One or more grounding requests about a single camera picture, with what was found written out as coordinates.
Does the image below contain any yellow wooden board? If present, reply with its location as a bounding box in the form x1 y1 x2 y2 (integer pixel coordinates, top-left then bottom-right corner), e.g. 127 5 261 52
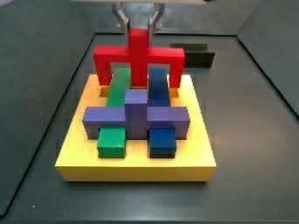
55 74 216 182

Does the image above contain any red E-shaped block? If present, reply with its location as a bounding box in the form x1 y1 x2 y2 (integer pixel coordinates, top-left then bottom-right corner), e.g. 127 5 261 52
93 28 184 88

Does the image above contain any green long block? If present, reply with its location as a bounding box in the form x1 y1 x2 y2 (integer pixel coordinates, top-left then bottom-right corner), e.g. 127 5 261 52
97 68 131 158

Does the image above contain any purple cross-shaped block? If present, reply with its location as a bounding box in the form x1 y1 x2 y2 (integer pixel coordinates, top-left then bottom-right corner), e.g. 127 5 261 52
81 90 191 140

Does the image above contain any black angled bracket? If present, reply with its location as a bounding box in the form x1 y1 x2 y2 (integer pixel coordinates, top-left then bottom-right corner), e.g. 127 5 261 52
169 43 215 68

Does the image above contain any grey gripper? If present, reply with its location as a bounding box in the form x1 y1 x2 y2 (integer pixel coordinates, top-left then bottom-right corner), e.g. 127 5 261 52
71 0 212 43

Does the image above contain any blue long block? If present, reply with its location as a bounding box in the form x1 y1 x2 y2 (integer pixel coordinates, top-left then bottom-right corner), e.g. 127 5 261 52
147 68 176 158

